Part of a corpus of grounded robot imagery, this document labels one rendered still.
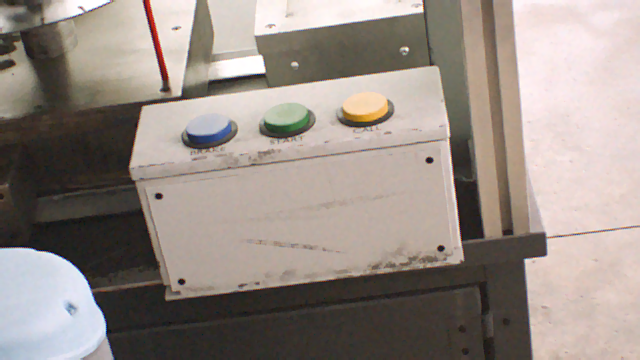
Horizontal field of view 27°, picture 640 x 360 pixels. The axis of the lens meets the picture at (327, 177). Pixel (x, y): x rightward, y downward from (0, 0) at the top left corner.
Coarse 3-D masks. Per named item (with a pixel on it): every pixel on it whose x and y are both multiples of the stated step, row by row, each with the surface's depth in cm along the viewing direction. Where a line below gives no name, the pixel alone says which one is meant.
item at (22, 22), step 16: (0, 0) 135; (16, 0) 135; (32, 0) 134; (48, 0) 133; (64, 0) 133; (80, 0) 132; (96, 0) 132; (112, 0) 131; (0, 16) 132; (16, 16) 131; (32, 16) 131; (48, 16) 130; (64, 16) 130; (16, 32) 129
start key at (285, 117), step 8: (280, 104) 117; (288, 104) 117; (296, 104) 117; (272, 112) 116; (280, 112) 116; (288, 112) 116; (296, 112) 115; (304, 112) 115; (264, 120) 115; (272, 120) 115; (280, 120) 115; (288, 120) 114; (296, 120) 114; (304, 120) 115; (272, 128) 115; (280, 128) 114; (288, 128) 114; (296, 128) 114
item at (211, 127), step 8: (192, 120) 117; (200, 120) 117; (208, 120) 117; (216, 120) 116; (224, 120) 116; (192, 128) 116; (200, 128) 116; (208, 128) 115; (216, 128) 115; (224, 128) 115; (192, 136) 115; (200, 136) 115; (208, 136) 114; (216, 136) 115
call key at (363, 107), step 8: (352, 96) 116; (360, 96) 116; (368, 96) 116; (376, 96) 116; (344, 104) 115; (352, 104) 115; (360, 104) 115; (368, 104) 115; (376, 104) 115; (384, 104) 114; (344, 112) 115; (352, 112) 114; (360, 112) 114; (368, 112) 114; (376, 112) 114; (384, 112) 114; (352, 120) 114; (360, 120) 114; (368, 120) 114
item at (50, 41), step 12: (60, 24) 144; (72, 24) 146; (24, 36) 145; (36, 36) 144; (48, 36) 144; (60, 36) 145; (72, 36) 146; (24, 48) 147; (36, 48) 145; (48, 48) 145; (60, 48) 145
